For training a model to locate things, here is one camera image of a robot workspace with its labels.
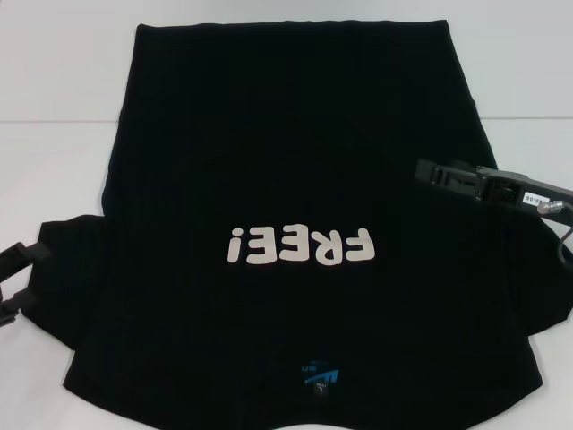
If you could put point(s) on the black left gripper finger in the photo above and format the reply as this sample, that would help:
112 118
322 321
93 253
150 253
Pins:
8 309
24 257

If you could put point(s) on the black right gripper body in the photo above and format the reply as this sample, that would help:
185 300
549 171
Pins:
510 190

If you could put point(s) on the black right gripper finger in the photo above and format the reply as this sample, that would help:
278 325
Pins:
447 174

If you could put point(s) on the black shirt with FREE print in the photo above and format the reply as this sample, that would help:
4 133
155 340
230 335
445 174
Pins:
291 134

